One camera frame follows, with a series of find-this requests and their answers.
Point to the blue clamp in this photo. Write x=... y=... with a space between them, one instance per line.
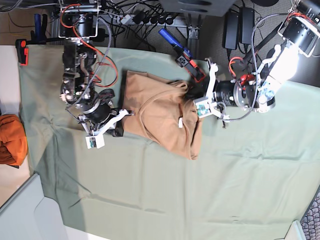
x=38 y=37
x=184 y=58

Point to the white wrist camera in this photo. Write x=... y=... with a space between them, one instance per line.
x=95 y=141
x=203 y=108

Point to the tan orange T-shirt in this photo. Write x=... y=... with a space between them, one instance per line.
x=162 y=113

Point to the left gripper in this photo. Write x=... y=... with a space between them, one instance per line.
x=239 y=93

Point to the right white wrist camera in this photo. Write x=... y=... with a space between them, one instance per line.
x=95 y=141

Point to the blue clamp at left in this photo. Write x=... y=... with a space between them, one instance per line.
x=38 y=37

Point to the aluminium frame bracket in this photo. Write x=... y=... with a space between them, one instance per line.
x=189 y=26

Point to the green table cloth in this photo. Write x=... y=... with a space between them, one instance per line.
x=251 y=180

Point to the black power adapter pair right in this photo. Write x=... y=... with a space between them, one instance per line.
x=246 y=24

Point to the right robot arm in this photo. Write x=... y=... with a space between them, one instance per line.
x=88 y=73

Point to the folded orange cloth pile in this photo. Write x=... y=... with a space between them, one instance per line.
x=13 y=140

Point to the black power adapter pair left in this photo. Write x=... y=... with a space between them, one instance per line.
x=230 y=31

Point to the white plastic bin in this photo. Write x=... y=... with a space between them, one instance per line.
x=29 y=215

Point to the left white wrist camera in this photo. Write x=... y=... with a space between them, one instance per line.
x=203 y=108

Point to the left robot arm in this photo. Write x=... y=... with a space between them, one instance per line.
x=300 y=32

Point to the black power adapter pair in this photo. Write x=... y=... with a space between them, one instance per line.
x=246 y=24
x=230 y=31

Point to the blue clamp at centre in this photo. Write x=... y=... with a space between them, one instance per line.
x=184 y=58

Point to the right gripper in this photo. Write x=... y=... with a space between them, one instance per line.
x=100 y=118

